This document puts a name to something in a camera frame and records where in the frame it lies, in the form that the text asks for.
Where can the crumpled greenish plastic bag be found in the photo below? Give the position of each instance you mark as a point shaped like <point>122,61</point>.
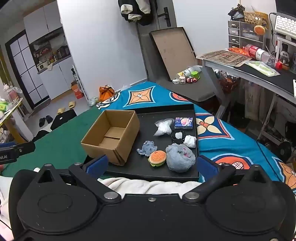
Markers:
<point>94,101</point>

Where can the dark monitor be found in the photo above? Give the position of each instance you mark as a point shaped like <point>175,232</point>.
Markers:
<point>286,7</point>

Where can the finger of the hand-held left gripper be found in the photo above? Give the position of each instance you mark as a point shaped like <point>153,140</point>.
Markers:
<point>25,148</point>

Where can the green cup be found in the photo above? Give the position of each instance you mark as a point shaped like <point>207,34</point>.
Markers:
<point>195,74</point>

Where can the orange round plush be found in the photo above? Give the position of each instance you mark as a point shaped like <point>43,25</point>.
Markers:
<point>260,30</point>

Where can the white fleece blanket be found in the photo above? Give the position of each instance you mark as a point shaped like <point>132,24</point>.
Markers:
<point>150,185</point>

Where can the black shallow tray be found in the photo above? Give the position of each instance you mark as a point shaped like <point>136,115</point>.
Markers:
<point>148,129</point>

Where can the orange red carton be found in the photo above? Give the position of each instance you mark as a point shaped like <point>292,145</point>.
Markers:
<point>77,91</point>

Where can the cluttered side table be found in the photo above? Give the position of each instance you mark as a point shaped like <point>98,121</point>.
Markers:
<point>9,111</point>

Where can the white soft ball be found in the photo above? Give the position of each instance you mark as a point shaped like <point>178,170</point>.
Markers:
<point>190,141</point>

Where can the clear plastic bag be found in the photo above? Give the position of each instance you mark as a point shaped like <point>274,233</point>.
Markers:
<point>163,128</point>

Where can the hanging tote bags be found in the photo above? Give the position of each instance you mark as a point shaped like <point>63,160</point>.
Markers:
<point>256,99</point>

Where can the black framed sliding door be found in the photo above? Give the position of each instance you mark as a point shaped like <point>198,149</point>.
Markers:
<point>25,69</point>

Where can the grey desk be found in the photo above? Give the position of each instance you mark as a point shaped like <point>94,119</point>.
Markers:
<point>261,77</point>

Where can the blue patterned blanket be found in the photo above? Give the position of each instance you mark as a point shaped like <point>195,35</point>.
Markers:
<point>222,141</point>

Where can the brown patterned mat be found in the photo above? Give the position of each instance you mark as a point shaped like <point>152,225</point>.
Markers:
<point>224,57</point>

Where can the burger plush toy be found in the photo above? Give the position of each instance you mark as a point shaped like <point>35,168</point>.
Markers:
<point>157,158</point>

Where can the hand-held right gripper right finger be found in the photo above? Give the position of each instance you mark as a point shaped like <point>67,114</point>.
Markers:
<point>207,168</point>

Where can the blue fluffy plush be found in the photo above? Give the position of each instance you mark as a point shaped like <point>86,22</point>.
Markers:
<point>178,160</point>

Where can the denim octopus plush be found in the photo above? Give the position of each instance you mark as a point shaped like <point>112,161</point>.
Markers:
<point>148,148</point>

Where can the black and beige jacket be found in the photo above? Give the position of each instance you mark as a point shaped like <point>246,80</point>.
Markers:
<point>136,10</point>

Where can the white jar yellow label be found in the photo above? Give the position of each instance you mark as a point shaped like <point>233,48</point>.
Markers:
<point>185,73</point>

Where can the yellow slipper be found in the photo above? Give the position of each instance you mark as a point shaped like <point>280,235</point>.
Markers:
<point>72,104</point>
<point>61,111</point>

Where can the orange paper bag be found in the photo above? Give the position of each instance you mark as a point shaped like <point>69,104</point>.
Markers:
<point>106,93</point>

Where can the green and white packet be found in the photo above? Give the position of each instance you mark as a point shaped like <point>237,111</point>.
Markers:
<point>263,68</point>

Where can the woven bamboo basket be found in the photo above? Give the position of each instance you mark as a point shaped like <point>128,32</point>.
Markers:
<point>255,18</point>

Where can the white charger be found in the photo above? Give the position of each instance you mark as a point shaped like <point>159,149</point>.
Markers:
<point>175,81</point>

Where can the blue tissue packet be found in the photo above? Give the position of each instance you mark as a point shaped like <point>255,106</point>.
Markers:
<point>183,123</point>

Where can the small white figurine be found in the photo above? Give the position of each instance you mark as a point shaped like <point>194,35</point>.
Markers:
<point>182,80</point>

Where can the white keyboard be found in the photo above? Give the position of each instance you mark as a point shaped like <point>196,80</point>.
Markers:
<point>285,26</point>

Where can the red toy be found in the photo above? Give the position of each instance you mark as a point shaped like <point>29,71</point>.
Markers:
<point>192,80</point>

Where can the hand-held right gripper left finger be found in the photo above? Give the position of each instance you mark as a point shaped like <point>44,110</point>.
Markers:
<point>97,165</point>

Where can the orange snack packet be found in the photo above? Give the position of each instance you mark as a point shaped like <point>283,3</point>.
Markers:
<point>237,50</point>

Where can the black slipper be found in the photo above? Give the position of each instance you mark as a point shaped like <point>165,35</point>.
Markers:
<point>49,119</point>
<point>42,122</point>

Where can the plastic bottle red label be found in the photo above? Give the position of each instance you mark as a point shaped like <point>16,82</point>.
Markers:
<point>259,53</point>

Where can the black fan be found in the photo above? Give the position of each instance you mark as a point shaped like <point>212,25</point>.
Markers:
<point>285,151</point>

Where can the panda figurine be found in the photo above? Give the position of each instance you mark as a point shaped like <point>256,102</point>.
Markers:
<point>285,55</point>

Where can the grey storage drawers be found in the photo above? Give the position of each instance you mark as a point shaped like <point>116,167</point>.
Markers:
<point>245,38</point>

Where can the brown cardboard box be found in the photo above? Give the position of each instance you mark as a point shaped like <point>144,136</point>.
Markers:
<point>129,139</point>

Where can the white kitchen cabinet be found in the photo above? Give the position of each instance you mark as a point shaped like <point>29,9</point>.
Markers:
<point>55,76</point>

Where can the green cloth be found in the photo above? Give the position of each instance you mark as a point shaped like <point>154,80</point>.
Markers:
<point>64,143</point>

